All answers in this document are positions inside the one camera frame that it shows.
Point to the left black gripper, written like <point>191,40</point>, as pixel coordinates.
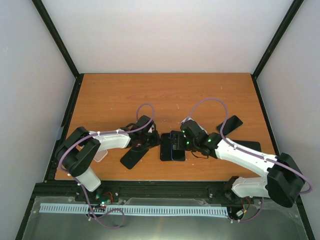
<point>156,141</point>

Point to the light blue cable duct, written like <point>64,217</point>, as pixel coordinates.
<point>136,210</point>

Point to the black case with ring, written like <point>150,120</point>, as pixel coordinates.
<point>133,156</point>

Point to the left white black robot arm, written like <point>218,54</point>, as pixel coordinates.
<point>77,152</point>

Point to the white phone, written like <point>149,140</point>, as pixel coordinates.
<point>186,119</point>

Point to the black aluminium frame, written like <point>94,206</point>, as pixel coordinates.
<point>60,188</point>

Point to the controller board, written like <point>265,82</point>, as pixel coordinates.
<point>105,198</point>
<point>245,204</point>

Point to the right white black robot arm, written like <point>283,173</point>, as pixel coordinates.
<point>279,178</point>

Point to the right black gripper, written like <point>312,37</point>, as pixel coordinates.
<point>178,144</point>

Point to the right controller board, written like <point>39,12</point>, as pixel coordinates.
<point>245,204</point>

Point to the left controller board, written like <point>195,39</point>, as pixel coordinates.
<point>105,198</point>

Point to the dark green phone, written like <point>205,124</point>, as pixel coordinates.
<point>231,124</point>

